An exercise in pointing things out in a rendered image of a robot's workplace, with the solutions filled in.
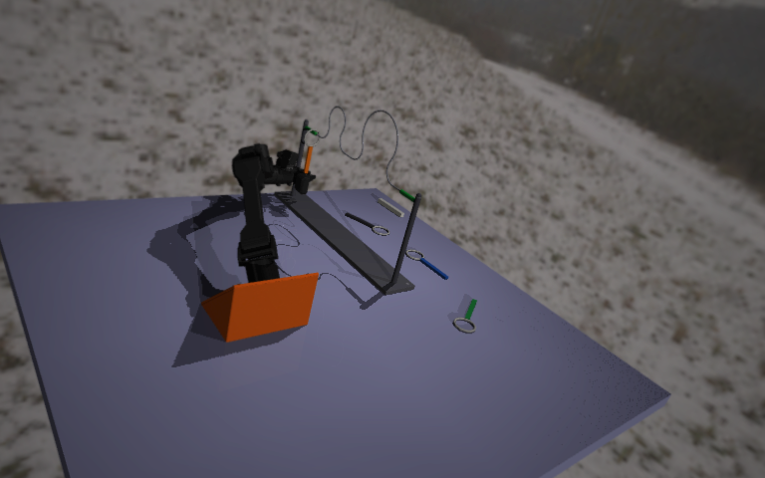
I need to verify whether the grey loop with blue handle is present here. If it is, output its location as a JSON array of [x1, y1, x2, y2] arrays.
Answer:
[[405, 250, 448, 280]]

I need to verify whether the grey loop with green handle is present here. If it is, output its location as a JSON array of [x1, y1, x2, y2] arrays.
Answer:
[[453, 299, 477, 333]]

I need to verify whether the grey rectangular bar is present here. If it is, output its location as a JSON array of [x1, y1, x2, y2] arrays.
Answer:
[[378, 198, 404, 217]]

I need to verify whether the black-handled grey loop tool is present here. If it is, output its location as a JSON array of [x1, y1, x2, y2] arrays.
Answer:
[[345, 212, 389, 235]]

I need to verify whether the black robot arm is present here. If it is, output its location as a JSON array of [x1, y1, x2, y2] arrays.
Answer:
[[231, 143, 299, 283]]

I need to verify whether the orange bar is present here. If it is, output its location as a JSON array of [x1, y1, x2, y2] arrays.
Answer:
[[304, 129, 321, 174]]

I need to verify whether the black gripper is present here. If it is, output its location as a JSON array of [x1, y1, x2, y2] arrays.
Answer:
[[274, 158, 316, 194]]

